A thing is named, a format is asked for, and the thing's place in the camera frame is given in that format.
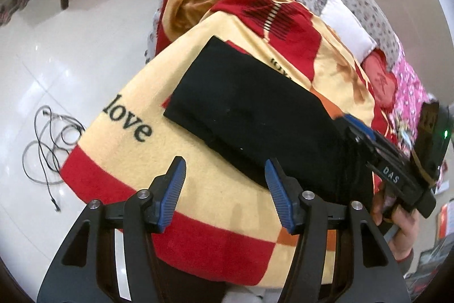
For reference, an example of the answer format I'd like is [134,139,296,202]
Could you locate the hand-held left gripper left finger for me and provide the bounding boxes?
[36,156,187,303]

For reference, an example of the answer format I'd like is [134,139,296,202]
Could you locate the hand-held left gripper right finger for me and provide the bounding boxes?
[264,158,412,303]

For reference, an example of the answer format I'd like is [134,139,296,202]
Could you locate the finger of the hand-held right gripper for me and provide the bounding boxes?
[343,114,395,155]
[334,119,382,168]

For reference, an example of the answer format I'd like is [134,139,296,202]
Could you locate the black pants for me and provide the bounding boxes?
[163,35,375,208]

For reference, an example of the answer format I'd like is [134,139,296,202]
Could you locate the person's right hand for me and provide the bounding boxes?
[371,187,420,260]

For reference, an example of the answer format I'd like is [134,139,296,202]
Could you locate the red yellow printed blanket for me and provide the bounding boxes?
[58,0,401,287]

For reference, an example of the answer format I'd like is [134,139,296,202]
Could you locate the red box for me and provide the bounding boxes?
[439,201,454,240]

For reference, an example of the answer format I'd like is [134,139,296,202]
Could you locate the red heart pillow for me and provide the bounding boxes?
[362,49,398,108]

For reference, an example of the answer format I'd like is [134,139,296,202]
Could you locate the pink printed quilt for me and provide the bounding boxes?
[388,40,431,144]

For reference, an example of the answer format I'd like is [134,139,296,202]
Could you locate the white pillow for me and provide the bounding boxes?
[321,0,377,62]

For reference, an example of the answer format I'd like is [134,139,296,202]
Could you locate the black cable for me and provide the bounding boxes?
[22,105,87,212]

